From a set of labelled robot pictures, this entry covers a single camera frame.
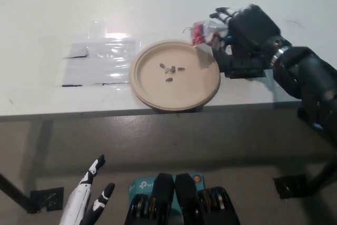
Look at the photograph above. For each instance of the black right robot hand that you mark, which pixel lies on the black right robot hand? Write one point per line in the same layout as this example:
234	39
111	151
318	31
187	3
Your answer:
252	32

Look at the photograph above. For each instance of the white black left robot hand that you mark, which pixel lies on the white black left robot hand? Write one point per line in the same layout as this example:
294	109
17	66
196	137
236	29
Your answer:
76	204

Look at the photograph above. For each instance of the sunflower seed bag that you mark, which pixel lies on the sunflower seed bag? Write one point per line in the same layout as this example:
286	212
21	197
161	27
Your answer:
204	32

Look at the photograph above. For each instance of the sunflower seed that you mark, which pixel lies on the sunflower seed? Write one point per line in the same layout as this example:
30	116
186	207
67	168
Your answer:
181	68
173	69
168	79
166	70
162	66

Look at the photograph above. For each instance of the beige paper plate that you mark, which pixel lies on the beige paper plate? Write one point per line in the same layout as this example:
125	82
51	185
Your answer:
163	90

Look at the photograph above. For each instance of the black floor tape patch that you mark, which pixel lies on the black floor tape patch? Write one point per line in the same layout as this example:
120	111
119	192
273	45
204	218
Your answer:
289	186
47	199

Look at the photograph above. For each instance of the black tape patch on table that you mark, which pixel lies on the black tape patch on table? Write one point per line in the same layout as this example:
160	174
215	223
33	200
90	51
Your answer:
245	67

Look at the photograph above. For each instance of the thin black curved strand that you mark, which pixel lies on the thin black curved strand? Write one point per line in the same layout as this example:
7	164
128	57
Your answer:
293	21
185	28

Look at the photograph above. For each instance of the black table leg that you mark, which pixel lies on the black table leg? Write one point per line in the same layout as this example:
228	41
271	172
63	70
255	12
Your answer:
325	173
15	192

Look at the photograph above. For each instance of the teal cardboard box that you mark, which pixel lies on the teal cardboard box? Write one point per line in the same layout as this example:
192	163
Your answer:
142	186

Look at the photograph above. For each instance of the black and blue object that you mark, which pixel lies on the black and blue object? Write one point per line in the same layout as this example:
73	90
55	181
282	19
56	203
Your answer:
316	125

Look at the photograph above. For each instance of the clear plastic sheet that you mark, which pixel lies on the clear plastic sheet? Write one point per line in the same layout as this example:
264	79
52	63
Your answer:
104	63

